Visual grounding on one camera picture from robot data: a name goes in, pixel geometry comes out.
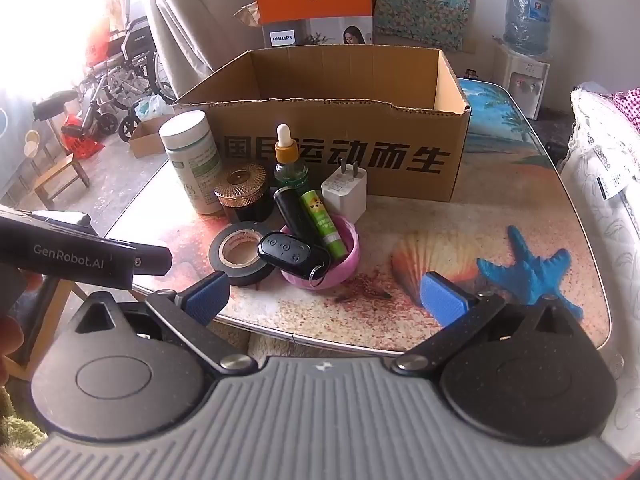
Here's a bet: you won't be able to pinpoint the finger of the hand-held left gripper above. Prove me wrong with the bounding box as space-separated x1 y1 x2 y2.
131 242 173 277

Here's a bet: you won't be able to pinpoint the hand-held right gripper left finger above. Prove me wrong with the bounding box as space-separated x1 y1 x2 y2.
75 270 261 377

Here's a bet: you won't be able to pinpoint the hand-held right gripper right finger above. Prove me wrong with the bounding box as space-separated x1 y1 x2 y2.
391 271 571 378

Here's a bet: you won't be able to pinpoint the black tape roll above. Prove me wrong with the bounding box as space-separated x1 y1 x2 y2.
209 220 281 287

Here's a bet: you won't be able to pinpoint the black key fob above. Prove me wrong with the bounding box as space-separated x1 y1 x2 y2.
256 231 332 281

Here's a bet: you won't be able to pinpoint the pink bowl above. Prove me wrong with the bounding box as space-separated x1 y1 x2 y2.
279 212 361 290

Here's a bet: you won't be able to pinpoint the white green label bottle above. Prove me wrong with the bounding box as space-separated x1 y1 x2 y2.
159 110 224 216

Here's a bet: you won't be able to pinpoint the black tube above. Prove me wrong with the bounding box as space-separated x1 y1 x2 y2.
273 186 317 241

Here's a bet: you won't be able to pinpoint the black jar gold lid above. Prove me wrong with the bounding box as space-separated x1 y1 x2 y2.
214 163 273 223

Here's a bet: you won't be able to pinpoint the green lip balm tube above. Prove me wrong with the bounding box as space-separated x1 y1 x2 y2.
299 190 341 261

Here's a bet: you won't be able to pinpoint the white charger plug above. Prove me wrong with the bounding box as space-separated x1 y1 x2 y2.
321 156 368 225

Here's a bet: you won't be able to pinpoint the large cardboard box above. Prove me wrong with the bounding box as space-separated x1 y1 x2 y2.
172 47 473 203

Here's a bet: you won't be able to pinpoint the green dropper bottle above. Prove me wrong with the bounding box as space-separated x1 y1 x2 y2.
272 124 311 196

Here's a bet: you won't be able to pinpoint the person's left hand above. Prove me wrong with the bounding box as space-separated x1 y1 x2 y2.
0 305 26 386

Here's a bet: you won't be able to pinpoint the wooden chair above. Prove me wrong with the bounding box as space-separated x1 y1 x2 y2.
7 277 91 381

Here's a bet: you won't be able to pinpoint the wooden stool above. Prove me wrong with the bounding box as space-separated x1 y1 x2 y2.
30 152 91 208

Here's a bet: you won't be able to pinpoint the red basket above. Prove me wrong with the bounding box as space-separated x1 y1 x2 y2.
60 115 106 163

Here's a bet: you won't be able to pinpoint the grey rug with circles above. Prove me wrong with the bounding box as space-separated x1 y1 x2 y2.
0 105 43 158

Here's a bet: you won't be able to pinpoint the small cardboard box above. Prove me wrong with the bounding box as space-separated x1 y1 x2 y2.
127 119 176 159

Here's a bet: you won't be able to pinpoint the black padded seat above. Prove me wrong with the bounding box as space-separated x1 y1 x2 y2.
32 91 78 116

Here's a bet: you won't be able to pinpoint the pale plastic bag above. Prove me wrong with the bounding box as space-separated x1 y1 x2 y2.
134 94 176 122

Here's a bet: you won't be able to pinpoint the green shaggy rug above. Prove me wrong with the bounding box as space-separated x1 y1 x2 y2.
0 385 47 458

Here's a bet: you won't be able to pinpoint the white bedding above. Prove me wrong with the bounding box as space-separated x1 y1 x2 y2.
557 80 640 461

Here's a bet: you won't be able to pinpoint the orange bag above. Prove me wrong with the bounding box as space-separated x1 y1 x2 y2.
85 15 112 67

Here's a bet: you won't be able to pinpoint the wheelchair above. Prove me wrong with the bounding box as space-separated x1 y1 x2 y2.
75 15 178 143

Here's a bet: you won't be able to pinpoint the white water dispenser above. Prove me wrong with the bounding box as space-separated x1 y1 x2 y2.
492 42 551 121

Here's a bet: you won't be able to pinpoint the grey curtain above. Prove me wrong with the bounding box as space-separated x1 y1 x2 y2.
145 0 281 103

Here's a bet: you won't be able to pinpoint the pink patterned cloth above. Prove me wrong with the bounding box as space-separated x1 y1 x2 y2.
612 87 640 131

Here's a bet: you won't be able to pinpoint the blue water jug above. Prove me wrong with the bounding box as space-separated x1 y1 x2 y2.
502 0 556 57

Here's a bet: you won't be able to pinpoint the floral wall cloth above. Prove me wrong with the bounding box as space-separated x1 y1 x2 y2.
256 0 496 51

